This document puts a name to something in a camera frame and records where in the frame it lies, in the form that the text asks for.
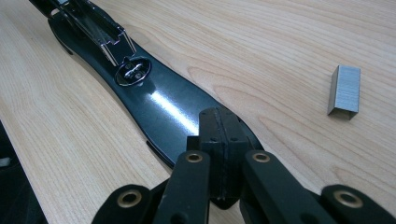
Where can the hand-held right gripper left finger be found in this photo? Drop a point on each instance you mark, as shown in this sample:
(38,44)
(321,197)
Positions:
(210,146)

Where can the silver staple strip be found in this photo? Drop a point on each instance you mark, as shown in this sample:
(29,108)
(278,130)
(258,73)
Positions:
(344,90)

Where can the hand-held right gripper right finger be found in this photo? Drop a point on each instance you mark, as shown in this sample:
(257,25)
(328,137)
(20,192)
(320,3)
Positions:
(233,146)

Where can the black stapler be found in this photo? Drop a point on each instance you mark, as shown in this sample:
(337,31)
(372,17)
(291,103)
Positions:
(162,105)

